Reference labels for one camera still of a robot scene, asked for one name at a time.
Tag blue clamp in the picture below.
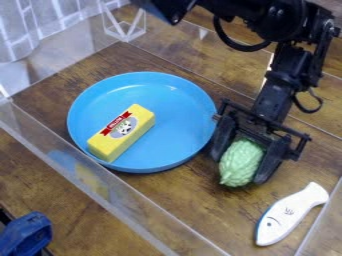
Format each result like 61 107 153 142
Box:
0 211 51 256

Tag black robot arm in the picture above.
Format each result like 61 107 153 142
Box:
130 0 339 187

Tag clear acrylic enclosure wall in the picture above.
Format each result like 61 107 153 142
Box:
0 3 342 256

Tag green bitter gourd toy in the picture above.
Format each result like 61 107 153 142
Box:
218 139 264 187

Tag white grid cloth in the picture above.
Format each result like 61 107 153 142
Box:
0 0 129 63

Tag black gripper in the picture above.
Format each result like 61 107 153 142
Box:
209 71 323 185

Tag white wooden fish toy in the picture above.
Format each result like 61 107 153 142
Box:
255 182 328 246

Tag yellow butter block toy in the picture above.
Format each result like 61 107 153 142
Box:
86 104 154 162

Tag blue round plate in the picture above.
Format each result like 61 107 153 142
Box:
66 72 216 173

